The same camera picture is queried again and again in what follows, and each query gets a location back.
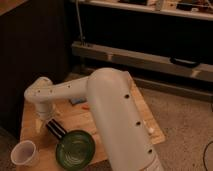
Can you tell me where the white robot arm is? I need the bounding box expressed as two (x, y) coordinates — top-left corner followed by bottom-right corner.
(24, 68), (164, 171)

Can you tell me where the white ceramic cup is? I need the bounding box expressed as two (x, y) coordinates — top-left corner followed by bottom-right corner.
(10, 140), (39, 167)

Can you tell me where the blue sponge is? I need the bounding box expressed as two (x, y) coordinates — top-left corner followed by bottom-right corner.
(69, 98), (86, 105)

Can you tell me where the thin metal pole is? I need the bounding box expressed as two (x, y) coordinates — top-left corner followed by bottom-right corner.
(75, 0), (85, 45)

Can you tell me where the green glass plate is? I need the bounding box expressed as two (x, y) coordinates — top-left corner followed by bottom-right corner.
(55, 130), (96, 171)

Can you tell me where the white shelf with clutter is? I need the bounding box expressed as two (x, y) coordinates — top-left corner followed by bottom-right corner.
(78, 0), (213, 21)

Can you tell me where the grey metal rail case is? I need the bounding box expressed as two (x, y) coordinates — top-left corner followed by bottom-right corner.
(71, 41), (213, 82)

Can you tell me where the black handle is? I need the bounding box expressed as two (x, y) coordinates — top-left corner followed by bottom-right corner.
(169, 58), (201, 68)

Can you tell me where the black cable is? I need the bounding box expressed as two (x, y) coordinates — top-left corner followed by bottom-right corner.
(202, 139), (213, 169)

